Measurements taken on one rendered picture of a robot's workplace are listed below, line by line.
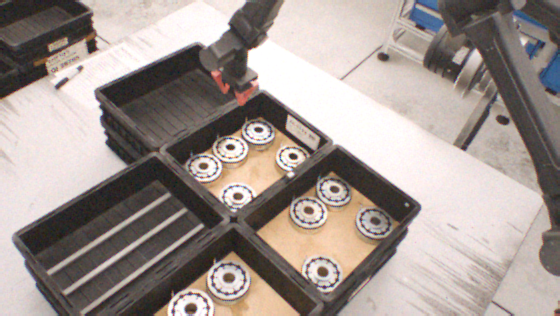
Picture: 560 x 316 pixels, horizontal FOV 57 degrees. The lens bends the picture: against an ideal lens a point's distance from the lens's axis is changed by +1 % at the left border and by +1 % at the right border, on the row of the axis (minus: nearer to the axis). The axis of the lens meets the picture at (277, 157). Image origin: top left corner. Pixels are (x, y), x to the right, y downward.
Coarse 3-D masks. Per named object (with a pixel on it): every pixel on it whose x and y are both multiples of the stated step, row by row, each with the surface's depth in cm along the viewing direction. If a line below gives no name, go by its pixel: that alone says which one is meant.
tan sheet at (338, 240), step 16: (336, 176) 149; (352, 192) 145; (288, 208) 139; (352, 208) 142; (272, 224) 135; (288, 224) 135; (336, 224) 137; (352, 224) 138; (272, 240) 132; (288, 240) 132; (304, 240) 133; (320, 240) 133; (336, 240) 134; (352, 240) 135; (288, 256) 129; (304, 256) 130; (336, 256) 131; (352, 256) 131
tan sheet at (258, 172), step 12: (240, 132) 156; (276, 132) 158; (276, 144) 154; (288, 144) 155; (252, 156) 150; (264, 156) 151; (240, 168) 146; (252, 168) 147; (264, 168) 147; (228, 180) 143; (240, 180) 143; (252, 180) 144; (264, 180) 145; (276, 180) 145; (216, 192) 140
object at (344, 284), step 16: (336, 144) 143; (320, 160) 139; (272, 192) 129; (400, 192) 134; (256, 208) 125; (416, 208) 131; (240, 224) 122; (400, 224) 127; (256, 240) 119; (384, 240) 124; (368, 256) 120; (352, 272) 117; (336, 288) 114
